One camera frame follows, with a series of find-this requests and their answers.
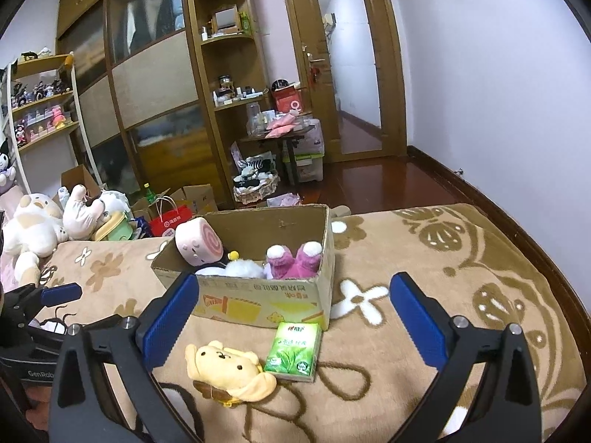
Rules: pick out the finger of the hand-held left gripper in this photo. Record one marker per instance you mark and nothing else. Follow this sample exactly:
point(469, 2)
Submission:
point(61, 294)

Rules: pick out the pink roll cake plush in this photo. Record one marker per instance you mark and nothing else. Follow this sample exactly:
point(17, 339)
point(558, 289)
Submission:
point(198, 240)

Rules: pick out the purple pink plush toy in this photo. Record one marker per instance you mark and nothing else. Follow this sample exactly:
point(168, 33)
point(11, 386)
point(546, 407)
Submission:
point(300, 265)

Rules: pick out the brown floral blanket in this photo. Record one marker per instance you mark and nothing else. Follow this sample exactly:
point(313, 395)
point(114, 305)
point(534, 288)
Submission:
point(415, 258)

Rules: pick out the white fluffy chick plush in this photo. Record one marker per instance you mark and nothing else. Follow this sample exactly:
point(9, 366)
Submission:
point(244, 267)

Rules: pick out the clear plastic jar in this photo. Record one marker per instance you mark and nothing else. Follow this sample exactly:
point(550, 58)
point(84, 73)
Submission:
point(255, 119)

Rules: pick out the yellow dog plush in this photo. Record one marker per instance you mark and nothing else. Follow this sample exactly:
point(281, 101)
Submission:
point(226, 370)

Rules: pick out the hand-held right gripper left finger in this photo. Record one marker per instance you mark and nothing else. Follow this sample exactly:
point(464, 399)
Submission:
point(171, 320)

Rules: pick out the wooden door with glass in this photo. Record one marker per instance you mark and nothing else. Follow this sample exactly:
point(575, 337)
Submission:
point(392, 55)

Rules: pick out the large cream cat plush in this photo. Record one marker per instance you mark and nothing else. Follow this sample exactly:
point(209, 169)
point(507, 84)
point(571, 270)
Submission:
point(32, 230)

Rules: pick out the purple and black plush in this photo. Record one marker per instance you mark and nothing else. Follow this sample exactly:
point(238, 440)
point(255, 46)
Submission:
point(7, 166)

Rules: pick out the open brown cardboard box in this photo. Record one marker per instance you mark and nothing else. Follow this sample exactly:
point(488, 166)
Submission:
point(201, 199)
point(79, 179)
point(147, 206)

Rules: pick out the clear plastic storage bin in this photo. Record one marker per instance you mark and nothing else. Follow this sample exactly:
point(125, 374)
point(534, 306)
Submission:
point(310, 157)

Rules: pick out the wooden corner shelf unit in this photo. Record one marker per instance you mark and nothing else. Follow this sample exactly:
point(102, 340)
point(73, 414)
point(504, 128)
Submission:
point(231, 50)

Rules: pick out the pink cloth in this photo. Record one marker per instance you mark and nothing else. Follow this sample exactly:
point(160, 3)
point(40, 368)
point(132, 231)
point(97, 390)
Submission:
point(284, 200)

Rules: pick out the white fluffy-haired doll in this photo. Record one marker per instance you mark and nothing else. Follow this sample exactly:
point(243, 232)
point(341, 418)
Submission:
point(114, 204)

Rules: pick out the green tissue pack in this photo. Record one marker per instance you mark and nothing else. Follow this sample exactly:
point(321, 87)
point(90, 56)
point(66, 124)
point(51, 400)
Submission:
point(293, 351)

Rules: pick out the red door ornament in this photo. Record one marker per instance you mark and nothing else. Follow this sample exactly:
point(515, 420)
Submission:
point(315, 74)

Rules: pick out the pink soft packs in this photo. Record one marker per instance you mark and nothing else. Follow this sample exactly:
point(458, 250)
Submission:
point(281, 125)

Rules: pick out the white and pink plush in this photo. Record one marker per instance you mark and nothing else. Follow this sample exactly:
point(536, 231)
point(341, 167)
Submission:
point(81, 214)

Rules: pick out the printed cardboard box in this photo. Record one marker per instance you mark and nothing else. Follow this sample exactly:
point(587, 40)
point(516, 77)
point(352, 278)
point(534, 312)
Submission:
point(258, 305)

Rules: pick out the green bottle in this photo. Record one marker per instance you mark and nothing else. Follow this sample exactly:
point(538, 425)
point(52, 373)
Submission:
point(149, 194)

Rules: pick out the red carton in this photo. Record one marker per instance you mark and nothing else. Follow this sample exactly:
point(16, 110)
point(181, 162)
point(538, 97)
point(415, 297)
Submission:
point(288, 100)

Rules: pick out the wooden sliding-door wardrobe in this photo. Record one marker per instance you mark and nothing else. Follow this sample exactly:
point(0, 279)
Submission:
point(152, 74)

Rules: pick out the rows of small figurines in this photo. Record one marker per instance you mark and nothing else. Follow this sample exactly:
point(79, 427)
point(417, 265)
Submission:
point(39, 120)

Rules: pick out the wooden figurine shelf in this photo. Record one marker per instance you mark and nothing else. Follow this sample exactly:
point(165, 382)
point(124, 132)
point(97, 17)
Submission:
point(46, 101)

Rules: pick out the small dark side table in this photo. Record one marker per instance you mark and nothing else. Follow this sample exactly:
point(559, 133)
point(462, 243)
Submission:
point(288, 157)

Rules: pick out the glass jar with dark lid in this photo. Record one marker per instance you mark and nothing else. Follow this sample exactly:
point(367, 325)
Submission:
point(224, 82)

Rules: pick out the green and yellow toy case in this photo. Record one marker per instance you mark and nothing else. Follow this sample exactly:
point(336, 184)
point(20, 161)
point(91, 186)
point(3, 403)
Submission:
point(116, 230)

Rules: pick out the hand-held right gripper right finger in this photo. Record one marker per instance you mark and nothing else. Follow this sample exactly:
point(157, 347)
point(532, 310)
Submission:
point(418, 325)

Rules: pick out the red paper bag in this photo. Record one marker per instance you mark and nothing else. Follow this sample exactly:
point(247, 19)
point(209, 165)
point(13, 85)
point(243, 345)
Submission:
point(171, 225)

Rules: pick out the wooden photo frame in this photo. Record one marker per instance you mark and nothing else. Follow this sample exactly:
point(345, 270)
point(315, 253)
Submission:
point(225, 17)

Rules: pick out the basket of socks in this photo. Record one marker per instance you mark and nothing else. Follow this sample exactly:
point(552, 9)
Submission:
point(256, 184)

